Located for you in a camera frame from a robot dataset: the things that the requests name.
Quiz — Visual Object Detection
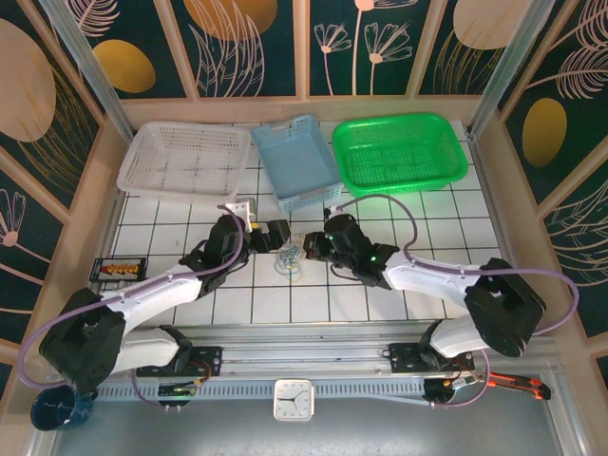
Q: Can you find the aluminium mounting rail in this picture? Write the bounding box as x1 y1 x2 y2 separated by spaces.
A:
75 324 564 381

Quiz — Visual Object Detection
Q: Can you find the white plastic basket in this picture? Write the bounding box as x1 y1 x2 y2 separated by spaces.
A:
116 121 253 208

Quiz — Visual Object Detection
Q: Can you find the black controller board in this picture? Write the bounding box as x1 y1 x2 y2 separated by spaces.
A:
156 378 200 413
422 374 479 409

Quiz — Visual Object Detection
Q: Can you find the aluminium corner post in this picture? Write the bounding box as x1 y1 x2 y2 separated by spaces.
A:
466 0 547 140
37 0 140 143

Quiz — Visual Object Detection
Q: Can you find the blue thin cable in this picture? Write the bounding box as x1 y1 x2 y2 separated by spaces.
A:
276 239 308 273

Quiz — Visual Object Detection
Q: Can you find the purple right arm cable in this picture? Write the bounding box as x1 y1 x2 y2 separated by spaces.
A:
332 193 580 410

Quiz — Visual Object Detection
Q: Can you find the green plastic basket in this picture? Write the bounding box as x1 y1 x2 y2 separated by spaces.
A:
331 111 470 199

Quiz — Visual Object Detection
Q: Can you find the grey slotted cable duct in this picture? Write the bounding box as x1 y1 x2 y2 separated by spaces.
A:
92 381 428 401

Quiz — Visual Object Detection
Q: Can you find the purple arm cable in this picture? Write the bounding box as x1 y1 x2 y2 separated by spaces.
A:
18 203 248 410
332 193 580 410

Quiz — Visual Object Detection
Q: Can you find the orange black utility knife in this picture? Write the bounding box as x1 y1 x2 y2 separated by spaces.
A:
483 370 554 401

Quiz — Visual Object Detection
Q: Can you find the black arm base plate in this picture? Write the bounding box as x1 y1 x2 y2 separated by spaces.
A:
388 341 476 375
136 345 224 379

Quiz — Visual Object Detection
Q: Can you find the white square clock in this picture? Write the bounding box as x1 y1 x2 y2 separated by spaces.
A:
273 378 316 423

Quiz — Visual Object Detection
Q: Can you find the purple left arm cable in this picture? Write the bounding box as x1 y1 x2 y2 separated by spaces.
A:
18 203 248 410

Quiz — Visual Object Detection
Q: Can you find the blue plastic basket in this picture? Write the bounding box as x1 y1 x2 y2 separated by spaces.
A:
250 113 344 213

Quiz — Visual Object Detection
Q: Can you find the dark blue mug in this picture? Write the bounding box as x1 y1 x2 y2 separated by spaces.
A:
29 385 100 432

